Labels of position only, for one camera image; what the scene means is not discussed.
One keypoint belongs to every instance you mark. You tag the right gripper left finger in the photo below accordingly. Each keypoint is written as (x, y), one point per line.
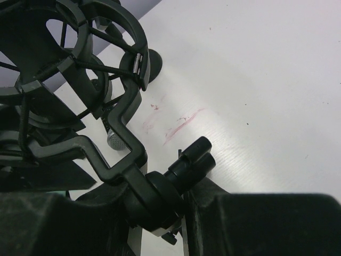
(52, 224)

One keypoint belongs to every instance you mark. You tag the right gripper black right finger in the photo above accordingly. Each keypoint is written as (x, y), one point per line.
(221, 223)

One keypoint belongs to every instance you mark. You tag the black microphone silver grille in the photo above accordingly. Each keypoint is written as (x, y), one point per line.
(113, 140)

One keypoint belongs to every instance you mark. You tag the black tripod mic stand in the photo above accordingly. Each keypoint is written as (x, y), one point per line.
(59, 104)

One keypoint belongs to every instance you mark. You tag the black round-base mic stand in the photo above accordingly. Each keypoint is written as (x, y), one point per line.
(142, 68)

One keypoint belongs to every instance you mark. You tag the teal microphone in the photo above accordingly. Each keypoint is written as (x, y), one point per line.
(64, 193)

